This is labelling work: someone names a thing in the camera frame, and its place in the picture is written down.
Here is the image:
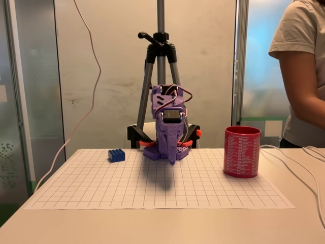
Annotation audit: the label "blue toy brick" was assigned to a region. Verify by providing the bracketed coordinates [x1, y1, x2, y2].
[108, 148, 126, 163]

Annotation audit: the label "red cup with white print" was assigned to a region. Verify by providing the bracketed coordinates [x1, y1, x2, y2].
[223, 126, 262, 179]

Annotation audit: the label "black and orange clamp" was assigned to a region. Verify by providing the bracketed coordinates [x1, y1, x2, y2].
[126, 124, 158, 149]
[177, 124, 203, 149]

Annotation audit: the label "white grid paper sheet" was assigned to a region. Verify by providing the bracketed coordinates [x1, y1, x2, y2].
[24, 148, 297, 210]

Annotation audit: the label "person in beige t-shirt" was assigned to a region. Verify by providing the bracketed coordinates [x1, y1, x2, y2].
[268, 0, 325, 149]

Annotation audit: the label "grey metal frame post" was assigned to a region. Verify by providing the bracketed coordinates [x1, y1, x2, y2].
[3, 0, 36, 189]
[232, 0, 250, 127]

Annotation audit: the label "grey and black camera tripod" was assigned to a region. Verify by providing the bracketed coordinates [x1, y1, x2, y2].
[136, 0, 184, 129]

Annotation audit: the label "thin white cable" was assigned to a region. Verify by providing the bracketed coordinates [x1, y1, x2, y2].
[259, 144, 325, 228]
[302, 145, 325, 163]

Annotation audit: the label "pink cable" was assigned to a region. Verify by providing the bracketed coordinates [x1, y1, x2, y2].
[34, 0, 102, 193]

